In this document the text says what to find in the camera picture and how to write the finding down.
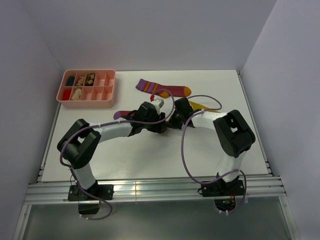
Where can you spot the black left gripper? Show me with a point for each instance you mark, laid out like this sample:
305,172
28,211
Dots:
158,128

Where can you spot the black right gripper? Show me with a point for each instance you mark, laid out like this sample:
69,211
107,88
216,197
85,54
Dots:
171,122

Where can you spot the maroon sock purple toe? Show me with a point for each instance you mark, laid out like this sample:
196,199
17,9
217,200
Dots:
121,114

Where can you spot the brown yellow argyle sock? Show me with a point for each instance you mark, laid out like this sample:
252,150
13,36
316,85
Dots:
90,79

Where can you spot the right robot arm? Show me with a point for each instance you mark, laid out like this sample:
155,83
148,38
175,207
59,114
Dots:
234,135

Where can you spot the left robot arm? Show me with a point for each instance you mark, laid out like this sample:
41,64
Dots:
78,145

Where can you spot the yellow patterned sock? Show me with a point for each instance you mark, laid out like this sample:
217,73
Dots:
196,106

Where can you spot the maroon purple striped sock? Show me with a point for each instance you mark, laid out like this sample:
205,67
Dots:
163,91

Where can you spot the pink compartment organizer box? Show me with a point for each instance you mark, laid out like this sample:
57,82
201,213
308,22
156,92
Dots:
99,96

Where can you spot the cream white rolled sock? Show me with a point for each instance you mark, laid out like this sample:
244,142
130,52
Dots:
76,95

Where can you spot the cream orange argyle rolled sock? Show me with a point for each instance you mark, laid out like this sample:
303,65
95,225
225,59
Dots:
81,81

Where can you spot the dark teal rolled sock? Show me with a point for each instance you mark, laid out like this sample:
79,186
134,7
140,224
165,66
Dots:
70,81

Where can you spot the red rolled sock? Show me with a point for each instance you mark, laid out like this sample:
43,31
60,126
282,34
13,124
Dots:
66,94

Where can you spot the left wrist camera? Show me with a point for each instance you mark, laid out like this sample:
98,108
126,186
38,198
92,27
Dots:
157,103

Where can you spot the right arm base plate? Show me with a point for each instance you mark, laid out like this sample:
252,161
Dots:
221,188

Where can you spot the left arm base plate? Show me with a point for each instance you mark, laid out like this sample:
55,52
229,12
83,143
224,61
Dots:
101,191

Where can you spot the aluminium front rail frame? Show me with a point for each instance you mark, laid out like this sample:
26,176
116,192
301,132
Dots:
148,190

